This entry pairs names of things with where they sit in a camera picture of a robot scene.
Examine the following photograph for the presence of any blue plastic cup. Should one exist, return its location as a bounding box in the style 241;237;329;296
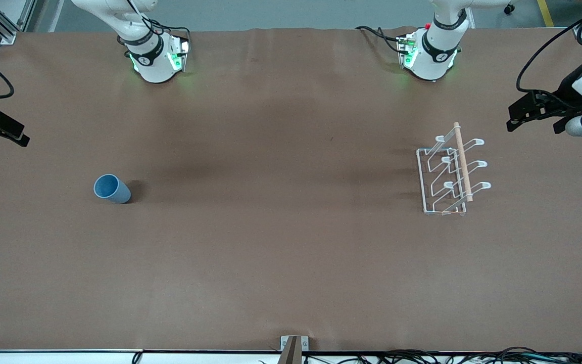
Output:
93;174;132;205

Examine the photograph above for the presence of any brown table cover sheet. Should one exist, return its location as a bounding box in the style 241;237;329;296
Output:
0;27;582;353

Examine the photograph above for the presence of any black left arm wrist cable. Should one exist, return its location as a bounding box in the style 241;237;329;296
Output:
516;0;582;97

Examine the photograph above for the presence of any white wire cup holder rack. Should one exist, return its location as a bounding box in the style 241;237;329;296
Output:
416;122;492;216

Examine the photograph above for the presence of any black left arm base cable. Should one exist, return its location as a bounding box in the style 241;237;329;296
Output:
355;25;403;54

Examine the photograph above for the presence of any black arm base cable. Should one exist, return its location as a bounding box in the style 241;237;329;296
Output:
355;25;403;54
139;17;191;43

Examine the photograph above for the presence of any black right arm base cable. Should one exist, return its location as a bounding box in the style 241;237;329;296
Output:
139;17;191;43

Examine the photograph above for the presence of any metal bracket plate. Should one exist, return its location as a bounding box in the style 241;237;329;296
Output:
280;336;309;351

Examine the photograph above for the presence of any dark upright post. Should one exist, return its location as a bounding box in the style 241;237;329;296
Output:
277;336;303;364

